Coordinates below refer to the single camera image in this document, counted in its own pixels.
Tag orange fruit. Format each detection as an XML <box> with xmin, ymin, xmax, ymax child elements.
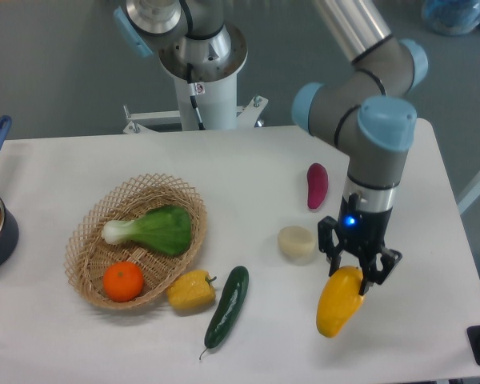
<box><xmin>102</xmin><ymin>261</ymin><xmax>144</xmax><ymax>302</ymax></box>

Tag purple sweet potato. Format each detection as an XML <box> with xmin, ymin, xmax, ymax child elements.
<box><xmin>306</xmin><ymin>163</ymin><xmax>329</xmax><ymax>210</ymax></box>

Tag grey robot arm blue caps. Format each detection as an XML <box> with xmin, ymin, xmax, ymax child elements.
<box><xmin>114</xmin><ymin>1</ymin><xmax>428</xmax><ymax>294</ymax></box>

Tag blue plastic bag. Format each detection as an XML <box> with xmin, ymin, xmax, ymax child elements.
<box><xmin>421</xmin><ymin>0</ymin><xmax>480</xmax><ymax>37</ymax></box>

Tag yellow bell pepper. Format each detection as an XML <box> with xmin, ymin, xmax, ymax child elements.
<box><xmin>166</xmin><ymin>270</ymin><xmax>216</xmax><ymax>310</ymax></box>

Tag black cable on pedestal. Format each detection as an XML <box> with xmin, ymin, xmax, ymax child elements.
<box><xmin>186</xmin><ymin>62</ymin><xmax>206</xmax><ymax>131</ymax></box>

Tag green bok choy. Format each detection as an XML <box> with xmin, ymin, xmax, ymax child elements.
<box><xmin>101</xmin><ymin>205</ymin><xmax>192</xmax><ymax>256</ymax></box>

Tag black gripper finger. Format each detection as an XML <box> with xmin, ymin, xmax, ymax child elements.
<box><xmin>358</xmin><ymin>246</ymin><xmax>402</xmax><ymax>296</ymax></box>
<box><xmin>318</xmin><ymin>216</ymin><xmax>344</xmax><ymax>277</ymax></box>

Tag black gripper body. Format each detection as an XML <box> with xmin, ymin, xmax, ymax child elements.
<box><xmin>328</xmin><ymin>193</ymin><xmax>392</xmax><ymax>269</ymax></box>

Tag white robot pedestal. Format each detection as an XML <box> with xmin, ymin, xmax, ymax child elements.
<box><xmin>158</xmin><ymin>22</ymin><xmax>248</xmax><ymax>109</ymax></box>

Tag woven wicker basket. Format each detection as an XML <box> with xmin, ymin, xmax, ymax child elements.
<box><xmin>65</xmin><ymin>174</ymin><xmax>207</xmax><ymax>310</ymax></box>

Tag beige round bun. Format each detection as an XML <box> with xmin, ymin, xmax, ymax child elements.
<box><xmin>278</xmin><ymin>226</ymin><xmax>316</xmax><ymax>258</ymax></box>

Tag dark green cucumber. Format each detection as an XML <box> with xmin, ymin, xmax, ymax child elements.
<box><xmin>199</xmin><ymin>266</ymin><xmax>250</xmax><ymax>359</ymax></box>

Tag white base frame with bolts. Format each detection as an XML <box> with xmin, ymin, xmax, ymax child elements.
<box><xmin>122</xmin><ymin>94</ymin><xmax>268</xmax><ymax>134</ymax></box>

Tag yellow mango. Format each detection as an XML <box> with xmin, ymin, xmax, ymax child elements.
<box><xmin>316</xmin><ymin>266</ymin><xmax>364</xmax><ymax>338</ymax></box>

